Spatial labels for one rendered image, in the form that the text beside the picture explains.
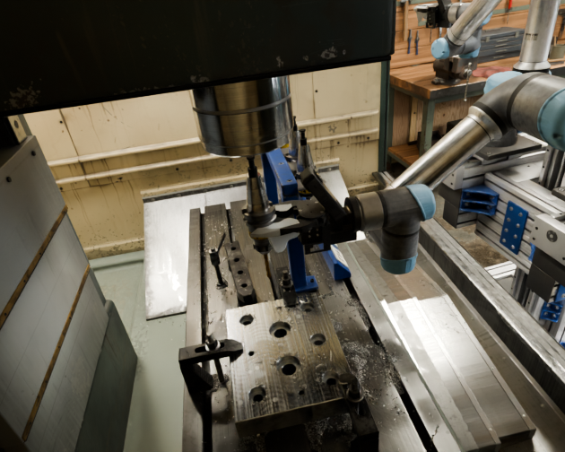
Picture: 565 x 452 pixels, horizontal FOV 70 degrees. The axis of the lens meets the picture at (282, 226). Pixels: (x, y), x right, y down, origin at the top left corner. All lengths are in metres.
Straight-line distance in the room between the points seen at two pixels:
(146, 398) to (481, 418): 0.91
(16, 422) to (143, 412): 0.59
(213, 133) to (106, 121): 1.18
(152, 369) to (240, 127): 0.99
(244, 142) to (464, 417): 0.84
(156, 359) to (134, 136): 0.87
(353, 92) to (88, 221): 1.28
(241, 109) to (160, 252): 1.18
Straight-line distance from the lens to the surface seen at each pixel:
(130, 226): 1.97
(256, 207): 0.74
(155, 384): 1.39
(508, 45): 3.88
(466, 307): 1.46
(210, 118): 0.63
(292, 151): 1.11
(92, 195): 1.92
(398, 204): 0.81
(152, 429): 1.31
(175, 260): 1.68
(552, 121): 0.89
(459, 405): 1.16
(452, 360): 1.22
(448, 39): 1.76
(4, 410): 0.78
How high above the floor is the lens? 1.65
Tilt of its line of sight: 32 degrees down
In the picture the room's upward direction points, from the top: 7 degrees counter-clockwise
